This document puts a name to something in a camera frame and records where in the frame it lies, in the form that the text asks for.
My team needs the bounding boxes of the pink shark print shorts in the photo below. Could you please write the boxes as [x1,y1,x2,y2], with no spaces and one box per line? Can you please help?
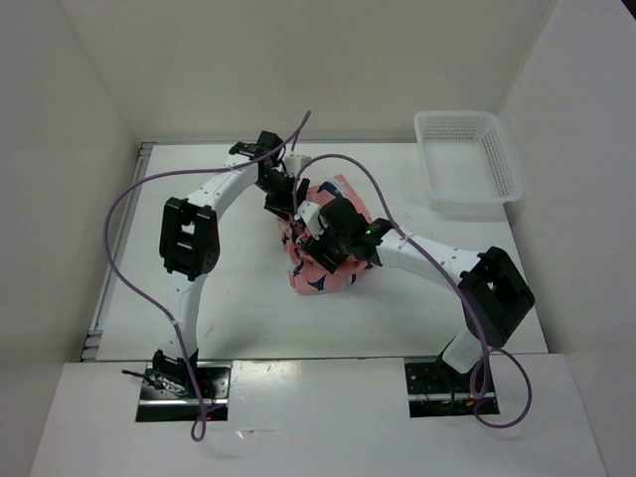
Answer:
[277,174,375,295]

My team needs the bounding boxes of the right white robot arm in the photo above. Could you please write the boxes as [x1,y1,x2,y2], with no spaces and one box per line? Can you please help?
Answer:
[296,197,536,391]

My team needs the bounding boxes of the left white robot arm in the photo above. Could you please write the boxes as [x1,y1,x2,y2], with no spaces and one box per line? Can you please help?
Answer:
[152,131,294,398]

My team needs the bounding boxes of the white plastic basket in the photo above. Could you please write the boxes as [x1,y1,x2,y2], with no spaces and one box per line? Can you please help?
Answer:
[413,110,523,210]

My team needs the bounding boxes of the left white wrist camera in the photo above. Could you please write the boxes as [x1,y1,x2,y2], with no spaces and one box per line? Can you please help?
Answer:
[283,154,310,177]

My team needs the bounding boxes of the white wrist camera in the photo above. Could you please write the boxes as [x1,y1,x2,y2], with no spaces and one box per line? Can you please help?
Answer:
[294,201,326,239]
[283,154,310,177]

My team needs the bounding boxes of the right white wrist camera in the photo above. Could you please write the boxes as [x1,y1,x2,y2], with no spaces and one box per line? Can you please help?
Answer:
[294,201,326,239]

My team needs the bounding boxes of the aluminium table edge rail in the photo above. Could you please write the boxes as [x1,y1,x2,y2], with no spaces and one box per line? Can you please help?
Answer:
[79,142,155,363]

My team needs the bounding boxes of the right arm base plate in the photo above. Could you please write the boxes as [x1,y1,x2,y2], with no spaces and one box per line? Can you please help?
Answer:
[403,357,500,418]

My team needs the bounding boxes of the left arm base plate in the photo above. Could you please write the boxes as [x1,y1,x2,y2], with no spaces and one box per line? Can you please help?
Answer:
[136,361,234,423]

